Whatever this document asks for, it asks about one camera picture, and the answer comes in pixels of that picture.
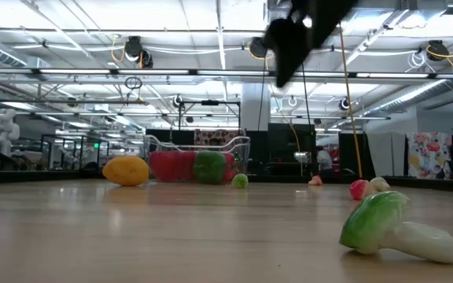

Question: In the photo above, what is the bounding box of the yellow cable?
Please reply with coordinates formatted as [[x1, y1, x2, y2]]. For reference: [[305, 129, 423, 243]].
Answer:
[[337, 21, 364, 178]]

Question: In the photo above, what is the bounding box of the small red radish toy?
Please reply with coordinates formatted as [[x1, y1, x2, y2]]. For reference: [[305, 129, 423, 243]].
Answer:
[[348, 179, 372, 201]]

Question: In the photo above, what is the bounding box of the clear plastic bin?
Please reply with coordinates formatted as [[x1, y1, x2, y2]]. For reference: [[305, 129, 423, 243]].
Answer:
[[142, 134, 252, 184]]

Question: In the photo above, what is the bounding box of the long ceiling light bar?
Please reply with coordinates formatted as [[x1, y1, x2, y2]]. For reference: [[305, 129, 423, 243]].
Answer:
[[0, 67, 453, 79]]

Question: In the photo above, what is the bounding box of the long black cable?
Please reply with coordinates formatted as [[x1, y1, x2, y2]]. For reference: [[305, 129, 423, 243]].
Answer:
[[301, 62, 314, 176]]

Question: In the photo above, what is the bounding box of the bright floral patterned curtain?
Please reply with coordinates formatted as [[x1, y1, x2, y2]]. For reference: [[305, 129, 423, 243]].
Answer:
[[406, 131, 453, 180]]

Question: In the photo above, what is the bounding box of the orange toy lemon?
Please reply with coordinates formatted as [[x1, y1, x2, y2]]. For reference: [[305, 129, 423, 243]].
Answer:
[[101, 155, 150, 187]]

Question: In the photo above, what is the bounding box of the white curtain panel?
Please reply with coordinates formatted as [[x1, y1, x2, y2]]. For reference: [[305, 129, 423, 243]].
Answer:
[[365, 131, 407, 178]]

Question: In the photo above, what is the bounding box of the dark floral patterned cloth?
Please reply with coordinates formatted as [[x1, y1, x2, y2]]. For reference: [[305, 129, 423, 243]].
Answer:
[[193, 129, 241, 147]]

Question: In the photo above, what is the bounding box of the black partition panel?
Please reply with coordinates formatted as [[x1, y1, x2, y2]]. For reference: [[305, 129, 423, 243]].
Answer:
[[267, 123, 316, 176], [338, 132, 366, 178]]

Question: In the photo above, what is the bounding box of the large red toy bell pepper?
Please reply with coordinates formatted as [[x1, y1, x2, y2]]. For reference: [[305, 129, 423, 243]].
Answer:
[[224, 152, 239, 183]]

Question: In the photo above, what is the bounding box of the black overhead gantry frame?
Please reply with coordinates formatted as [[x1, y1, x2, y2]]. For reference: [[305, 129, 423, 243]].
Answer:
[[177, 100, 242, 132]]

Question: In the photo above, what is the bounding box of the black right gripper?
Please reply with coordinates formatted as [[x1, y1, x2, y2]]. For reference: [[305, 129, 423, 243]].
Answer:
[[264, 0, 359, 88]]

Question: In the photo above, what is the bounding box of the small red toy bell pepper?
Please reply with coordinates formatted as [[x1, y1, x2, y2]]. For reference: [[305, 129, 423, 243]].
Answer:
[[149, 151, 180, 183]]

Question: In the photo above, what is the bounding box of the white square pillar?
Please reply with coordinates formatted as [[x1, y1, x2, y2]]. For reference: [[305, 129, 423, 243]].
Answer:
[[241, 81, 272, 132]]

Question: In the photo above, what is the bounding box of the green toy bell pepper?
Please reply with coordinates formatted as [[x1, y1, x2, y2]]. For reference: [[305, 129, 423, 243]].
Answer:
[[193, 150, 228, 185]]

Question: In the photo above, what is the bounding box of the beige toy mushroom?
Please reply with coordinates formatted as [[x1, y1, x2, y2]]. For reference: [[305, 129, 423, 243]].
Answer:
[[369, 176, 391, 194]]

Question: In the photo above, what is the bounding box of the black ceiling cable reel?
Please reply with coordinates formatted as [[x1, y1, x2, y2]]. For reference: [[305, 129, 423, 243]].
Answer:
[[425, 39, 450, 62], [248, 36, 269, 59], [123, 35, 155, 69]]

